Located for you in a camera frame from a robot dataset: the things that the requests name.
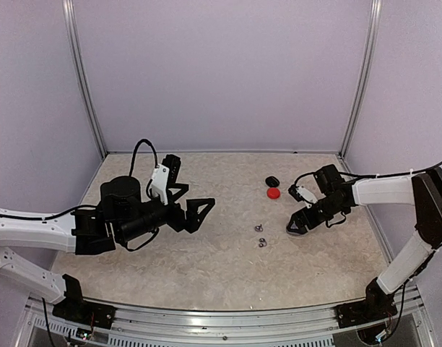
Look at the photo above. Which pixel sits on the aluminium corner post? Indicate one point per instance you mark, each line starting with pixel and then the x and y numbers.
pixel 364 75
pixel 80 71

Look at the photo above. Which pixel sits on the red round case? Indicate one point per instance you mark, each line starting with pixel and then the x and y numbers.
pixel 273 193

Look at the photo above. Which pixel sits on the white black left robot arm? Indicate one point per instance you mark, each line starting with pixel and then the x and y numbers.
pixel 86 230

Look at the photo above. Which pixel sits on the left aluminium corner post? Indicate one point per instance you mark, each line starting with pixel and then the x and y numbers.
pixel 80 71

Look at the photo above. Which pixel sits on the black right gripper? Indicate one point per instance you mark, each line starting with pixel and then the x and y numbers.
pixel 302 220

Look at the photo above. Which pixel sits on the black earbud charging case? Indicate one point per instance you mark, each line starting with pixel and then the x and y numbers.
pixel 272 181

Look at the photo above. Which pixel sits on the right aluminium corner post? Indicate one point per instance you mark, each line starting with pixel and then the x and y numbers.
pixel 364 75

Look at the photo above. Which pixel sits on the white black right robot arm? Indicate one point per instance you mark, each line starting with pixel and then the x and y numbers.
pixel 344 191

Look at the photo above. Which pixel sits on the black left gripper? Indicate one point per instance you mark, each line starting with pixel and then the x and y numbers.
pixel 191 222

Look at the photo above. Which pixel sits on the purple clip earbud lower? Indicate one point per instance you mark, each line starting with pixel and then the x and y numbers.
pixel 261 242

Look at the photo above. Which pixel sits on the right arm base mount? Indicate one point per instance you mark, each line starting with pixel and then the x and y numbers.
pixel 377 308

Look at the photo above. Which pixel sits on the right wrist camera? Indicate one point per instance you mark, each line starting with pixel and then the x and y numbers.
pixel 311 185

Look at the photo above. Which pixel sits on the front aluminium rail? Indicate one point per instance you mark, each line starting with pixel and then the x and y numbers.
pixel 150 326

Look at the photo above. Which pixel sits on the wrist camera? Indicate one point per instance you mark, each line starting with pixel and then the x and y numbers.
pixel 163 176
pixel 311 185

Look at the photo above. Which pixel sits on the grey oval charging case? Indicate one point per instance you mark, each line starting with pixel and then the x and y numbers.
pixel 293 232

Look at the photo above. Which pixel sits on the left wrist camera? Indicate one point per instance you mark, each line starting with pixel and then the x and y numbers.
pixel 163 176

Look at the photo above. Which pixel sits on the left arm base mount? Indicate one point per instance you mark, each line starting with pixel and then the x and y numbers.
pixel 73 307

